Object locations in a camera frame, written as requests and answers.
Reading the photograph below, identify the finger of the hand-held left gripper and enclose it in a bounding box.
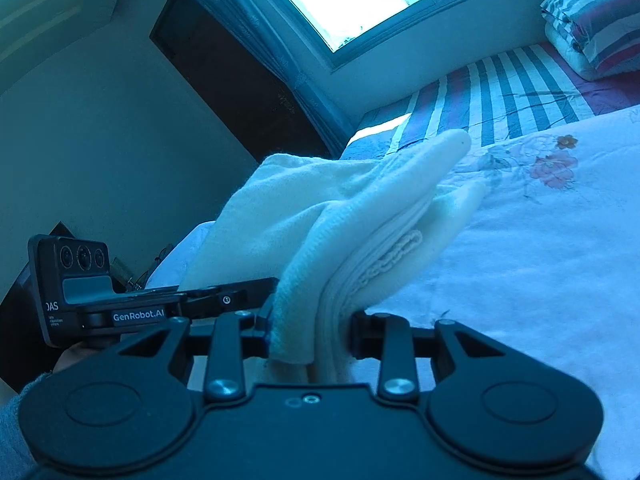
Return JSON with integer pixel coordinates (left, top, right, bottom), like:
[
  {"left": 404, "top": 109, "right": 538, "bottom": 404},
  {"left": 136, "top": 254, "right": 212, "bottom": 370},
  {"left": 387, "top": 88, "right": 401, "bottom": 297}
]
[{"left": 145, "top": 276, "right": 280, "bottom": 322}]

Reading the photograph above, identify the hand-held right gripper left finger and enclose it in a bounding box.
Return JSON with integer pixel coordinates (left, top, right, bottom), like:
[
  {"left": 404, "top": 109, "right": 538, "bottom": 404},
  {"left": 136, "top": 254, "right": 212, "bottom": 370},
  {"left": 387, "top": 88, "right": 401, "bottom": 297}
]
[{"left": 117, "top": 309, "right": 275, "bottom": 404}]

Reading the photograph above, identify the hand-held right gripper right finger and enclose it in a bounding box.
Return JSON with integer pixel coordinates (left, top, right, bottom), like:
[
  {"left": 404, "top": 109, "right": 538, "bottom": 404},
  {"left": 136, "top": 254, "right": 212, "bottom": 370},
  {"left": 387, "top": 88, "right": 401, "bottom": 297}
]
[{"left": 350, "top": 311, "right": 521, "bottom": 404}]

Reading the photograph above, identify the cream knit sweater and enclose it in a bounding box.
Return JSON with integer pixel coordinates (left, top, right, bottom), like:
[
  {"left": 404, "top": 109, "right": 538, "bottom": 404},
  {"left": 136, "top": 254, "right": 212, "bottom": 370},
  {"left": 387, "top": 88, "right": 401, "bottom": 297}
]
[{"left": 179, "top": 129, "right": 488, "bottom": 387}]

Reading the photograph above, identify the person's left forearm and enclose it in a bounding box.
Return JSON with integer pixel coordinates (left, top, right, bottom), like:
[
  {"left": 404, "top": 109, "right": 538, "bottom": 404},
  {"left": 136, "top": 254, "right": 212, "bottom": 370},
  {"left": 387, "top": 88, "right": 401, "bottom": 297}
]
[{"left": 0, "top": 372, "right": 55, "bottom": 480}]

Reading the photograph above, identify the person's left hand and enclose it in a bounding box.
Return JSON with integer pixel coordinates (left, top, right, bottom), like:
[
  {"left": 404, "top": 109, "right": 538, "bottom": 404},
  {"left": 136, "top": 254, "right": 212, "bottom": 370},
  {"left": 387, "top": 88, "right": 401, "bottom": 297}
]
[{"left": 51, "top": 340, "right": 122, "bottom": 375}]

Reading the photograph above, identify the white floral bedsheet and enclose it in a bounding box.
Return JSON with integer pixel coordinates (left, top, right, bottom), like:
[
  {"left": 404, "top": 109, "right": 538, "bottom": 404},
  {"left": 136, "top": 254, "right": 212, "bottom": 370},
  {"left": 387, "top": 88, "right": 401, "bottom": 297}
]
[{"left": 144, "top": 110, "right": 640, "bottom": 480}]

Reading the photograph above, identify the long blue curtain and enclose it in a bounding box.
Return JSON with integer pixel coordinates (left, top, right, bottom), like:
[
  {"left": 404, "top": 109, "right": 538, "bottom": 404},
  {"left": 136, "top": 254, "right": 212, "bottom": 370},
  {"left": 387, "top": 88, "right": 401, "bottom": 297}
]
[{"left": 160, "top": 0, "right": 362, "bottom": 147}]

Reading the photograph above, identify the striped bedsheet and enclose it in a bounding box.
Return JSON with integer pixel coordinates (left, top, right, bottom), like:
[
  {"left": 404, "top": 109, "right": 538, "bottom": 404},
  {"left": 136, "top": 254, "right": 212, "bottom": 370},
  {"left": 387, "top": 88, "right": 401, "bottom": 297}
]
[{"left": 340, "top": 42, "right": 640, "bottom": 162}]

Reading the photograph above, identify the striped folded quilt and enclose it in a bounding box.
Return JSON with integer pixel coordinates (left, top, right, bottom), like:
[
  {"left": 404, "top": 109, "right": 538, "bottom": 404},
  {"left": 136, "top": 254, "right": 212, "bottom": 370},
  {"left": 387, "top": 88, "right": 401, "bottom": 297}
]
[{"left": 540, "top": 0, "right": 640, "bottom": 82}]

